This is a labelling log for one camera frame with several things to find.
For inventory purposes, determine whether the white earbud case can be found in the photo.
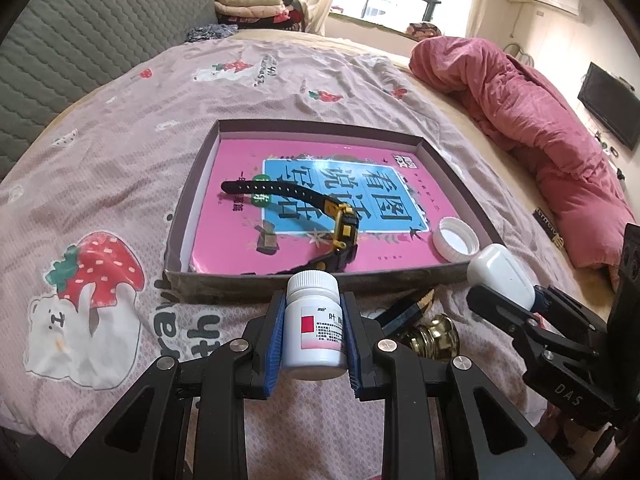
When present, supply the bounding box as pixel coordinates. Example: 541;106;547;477
467;243;538;311

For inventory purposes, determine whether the gold metal knob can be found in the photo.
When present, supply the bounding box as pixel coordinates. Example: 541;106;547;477
407;312;460;361

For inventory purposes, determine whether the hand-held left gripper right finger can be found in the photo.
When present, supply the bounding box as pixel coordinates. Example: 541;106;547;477
341;290;576;480

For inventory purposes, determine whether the white medicine bottle red label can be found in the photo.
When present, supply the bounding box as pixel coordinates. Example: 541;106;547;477
285;271;347;380

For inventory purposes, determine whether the pink strawberry printed blanket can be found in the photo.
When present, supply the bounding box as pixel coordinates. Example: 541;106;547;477
0;37;566;480

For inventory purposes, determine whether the black and yellow wristwatch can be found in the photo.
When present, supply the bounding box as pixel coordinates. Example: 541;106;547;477
220;180;361;276

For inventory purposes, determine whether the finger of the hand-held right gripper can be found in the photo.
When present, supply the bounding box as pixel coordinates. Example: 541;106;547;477
532;285;610;334
466;283;544;347

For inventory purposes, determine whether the pink book with blue label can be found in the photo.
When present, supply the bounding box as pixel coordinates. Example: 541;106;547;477
189;139;473;276

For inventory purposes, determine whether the dark patterned cloth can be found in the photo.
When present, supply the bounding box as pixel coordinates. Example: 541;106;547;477
186;22;241;43

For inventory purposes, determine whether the white plastic lid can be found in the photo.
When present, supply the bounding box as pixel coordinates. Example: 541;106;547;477
432;216;480;262

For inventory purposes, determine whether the folded beige clothes stack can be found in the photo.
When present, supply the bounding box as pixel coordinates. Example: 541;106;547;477
214;0;286;20

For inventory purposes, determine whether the metal chair frame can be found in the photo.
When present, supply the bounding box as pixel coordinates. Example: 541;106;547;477
502;42;536;67

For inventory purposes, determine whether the black television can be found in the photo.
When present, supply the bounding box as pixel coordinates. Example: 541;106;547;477
577;62;640;153

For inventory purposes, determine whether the pink quilt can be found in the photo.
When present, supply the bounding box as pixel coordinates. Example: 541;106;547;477
409;36;633;281

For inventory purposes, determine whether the grey quilted headboard cover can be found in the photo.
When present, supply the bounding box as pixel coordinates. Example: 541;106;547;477
0;0;221;181

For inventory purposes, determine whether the black gold flat case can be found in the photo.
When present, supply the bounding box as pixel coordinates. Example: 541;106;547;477
535;205;566;248

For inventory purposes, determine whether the black tube with gold tip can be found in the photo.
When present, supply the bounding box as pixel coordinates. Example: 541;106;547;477
372;287;436;338

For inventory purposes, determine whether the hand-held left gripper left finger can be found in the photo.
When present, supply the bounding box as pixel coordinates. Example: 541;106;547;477
55;290;288;480

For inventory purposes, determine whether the patterned cloth bundle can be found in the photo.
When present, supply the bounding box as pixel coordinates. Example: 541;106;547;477
407;22;441;41

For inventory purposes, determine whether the shallow brown cardboard box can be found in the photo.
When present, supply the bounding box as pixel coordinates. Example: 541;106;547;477
162;119;502;303

